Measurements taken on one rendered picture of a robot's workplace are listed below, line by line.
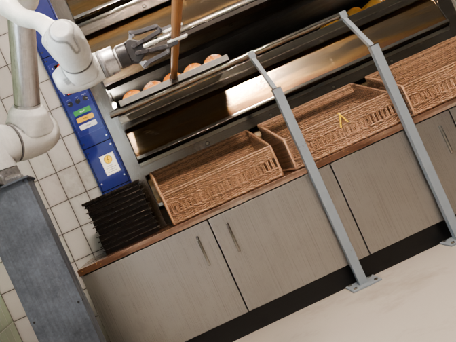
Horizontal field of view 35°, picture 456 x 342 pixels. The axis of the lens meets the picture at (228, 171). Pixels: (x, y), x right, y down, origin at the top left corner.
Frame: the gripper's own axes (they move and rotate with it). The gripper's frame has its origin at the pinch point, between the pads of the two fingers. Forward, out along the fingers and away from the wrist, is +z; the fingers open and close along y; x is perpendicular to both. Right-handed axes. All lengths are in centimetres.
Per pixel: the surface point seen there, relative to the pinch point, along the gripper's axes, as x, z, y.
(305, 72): -138, 68, 19
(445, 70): -89, 116, 47
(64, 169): -139, -66, 15
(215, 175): -90, -1, 48
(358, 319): -33, 23, 119
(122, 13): -139, -7, -46
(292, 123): -79, 39, 41
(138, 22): -141, -1, -40
